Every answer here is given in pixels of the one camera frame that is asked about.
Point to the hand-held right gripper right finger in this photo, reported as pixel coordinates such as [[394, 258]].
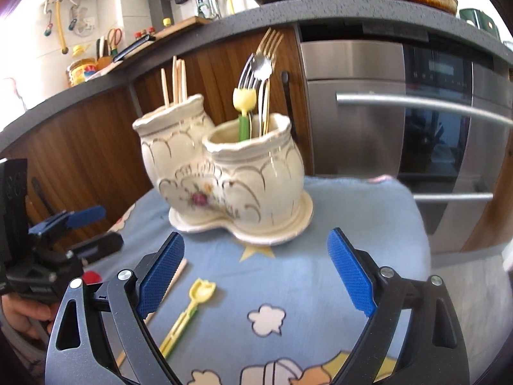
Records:
[[350, 276]]

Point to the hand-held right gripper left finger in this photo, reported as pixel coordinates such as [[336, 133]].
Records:
[[160, 276]]

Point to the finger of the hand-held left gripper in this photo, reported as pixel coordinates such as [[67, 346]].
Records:
[[86, 214], [104, 244]]

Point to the bamboo chopstick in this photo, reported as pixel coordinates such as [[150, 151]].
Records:
[[178, 274], [164, 88], [183, 80], [175, 80]]

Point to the yellow plastic tulip pick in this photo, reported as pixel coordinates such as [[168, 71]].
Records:
[[202, 290]]

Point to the white floral ceramic utensil holder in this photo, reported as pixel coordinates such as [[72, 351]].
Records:
[[256, 176]]

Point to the green-stemmed plastic tulip pick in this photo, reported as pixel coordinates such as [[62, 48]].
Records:
[[244, 100]]

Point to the silver metal fork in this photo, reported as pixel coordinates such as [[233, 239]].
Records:
[[245, 76]]

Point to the silver ornate spoon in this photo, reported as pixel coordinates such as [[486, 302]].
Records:
[[262, 68]]

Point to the gold metal fork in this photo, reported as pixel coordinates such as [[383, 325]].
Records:
[[271, 42]]

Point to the person's left hand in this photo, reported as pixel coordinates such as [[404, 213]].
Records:
[[28, 315]]

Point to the wooden kitchen cabinet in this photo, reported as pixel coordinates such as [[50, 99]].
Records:
[[80, 148]]

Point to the blue cartoon printed cloth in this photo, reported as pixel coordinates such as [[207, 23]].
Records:
[[280, 280]]

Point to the white ceramic drip tray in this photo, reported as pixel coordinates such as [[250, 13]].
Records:
[[280, 234]]

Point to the yellow jar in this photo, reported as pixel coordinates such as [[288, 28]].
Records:
[[82, 72]]

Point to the stainless steel kitchen appliance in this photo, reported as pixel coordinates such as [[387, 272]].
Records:
[[352, 128]]

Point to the wooden cutting board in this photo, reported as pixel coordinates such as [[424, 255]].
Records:
[[184, 24]]

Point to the dark grey kitchen countertop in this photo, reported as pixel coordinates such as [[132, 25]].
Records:
[[240, 18]]

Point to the dark green kitchen appliance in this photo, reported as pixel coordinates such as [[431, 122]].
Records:
[[479, 22]]

